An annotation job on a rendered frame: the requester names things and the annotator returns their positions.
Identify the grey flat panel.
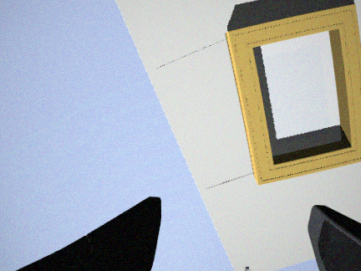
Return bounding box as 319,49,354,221
116,0,361,271

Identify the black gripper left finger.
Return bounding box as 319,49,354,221
13,197,161,271

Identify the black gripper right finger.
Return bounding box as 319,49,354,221
308,205,361,271

